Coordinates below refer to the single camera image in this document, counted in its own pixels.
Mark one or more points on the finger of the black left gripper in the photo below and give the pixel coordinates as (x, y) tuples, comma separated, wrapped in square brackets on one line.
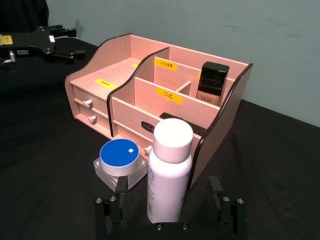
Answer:
[(71, 55), (63, 30)]

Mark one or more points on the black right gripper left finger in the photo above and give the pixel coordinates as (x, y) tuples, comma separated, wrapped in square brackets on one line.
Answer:
[(110, 212)]

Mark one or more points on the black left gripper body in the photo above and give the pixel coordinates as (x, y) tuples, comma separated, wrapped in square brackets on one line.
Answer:
[(30, 41)]

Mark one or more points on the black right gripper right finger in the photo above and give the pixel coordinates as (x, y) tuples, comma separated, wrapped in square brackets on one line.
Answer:
[(231, 215)]

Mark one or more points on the person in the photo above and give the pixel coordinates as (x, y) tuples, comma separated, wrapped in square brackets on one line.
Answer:
[(22, 13)]

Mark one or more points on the glass cream jar blue lid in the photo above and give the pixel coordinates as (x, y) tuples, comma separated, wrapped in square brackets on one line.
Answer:
[(119, 155)]

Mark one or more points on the white spray bottle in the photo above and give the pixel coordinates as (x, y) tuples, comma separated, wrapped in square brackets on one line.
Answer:
[(168, 180)]

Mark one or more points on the pink wooden desk organizer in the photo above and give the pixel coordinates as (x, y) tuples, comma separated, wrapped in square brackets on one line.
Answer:
[(140, 100)]

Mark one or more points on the black table cloth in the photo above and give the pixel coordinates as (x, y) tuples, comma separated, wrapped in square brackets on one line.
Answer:
[(45, 155)]

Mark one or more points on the foundation bottle black cap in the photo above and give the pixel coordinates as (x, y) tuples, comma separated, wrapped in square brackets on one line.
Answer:
[(212, 80)]

